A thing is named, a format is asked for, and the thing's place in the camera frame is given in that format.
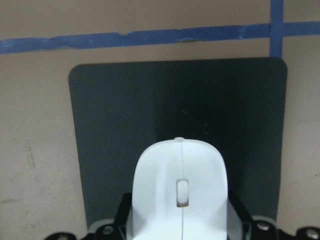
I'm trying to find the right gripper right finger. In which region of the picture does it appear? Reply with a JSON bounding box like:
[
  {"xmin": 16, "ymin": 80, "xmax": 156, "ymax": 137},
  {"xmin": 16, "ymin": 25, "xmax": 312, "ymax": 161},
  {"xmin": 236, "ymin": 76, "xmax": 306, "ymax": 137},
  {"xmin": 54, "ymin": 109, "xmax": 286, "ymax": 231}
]
[{"xmin": 227, "ymin": 191, "xmax": 278, "ymax": 240}]

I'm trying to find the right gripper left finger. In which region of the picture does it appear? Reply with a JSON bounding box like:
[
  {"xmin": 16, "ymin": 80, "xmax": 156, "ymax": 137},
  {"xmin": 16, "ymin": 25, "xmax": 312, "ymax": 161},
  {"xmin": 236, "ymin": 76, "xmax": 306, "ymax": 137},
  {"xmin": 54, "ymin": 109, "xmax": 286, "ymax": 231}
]
[{"xmin": 87, "ymin": 193, "xmax": 132, "ymax": 240}]

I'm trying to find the white computer mouse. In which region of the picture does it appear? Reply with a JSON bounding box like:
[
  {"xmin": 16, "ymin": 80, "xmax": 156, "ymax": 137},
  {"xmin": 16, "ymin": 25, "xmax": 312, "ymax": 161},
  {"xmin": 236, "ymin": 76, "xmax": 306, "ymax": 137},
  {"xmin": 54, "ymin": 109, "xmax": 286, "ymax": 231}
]
[{"xmin": 126, "ymin": 137, "xmax": 228, "ymax": 240}]

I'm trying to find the black mousepad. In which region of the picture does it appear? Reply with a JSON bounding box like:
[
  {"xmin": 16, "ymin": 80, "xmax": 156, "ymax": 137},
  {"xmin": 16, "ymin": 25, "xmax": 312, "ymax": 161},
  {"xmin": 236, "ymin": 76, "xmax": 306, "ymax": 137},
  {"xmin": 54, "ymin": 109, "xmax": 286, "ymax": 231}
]
[{"xmin": 68, "ymin": 57, "xmax": 287, "ymax": 225}]

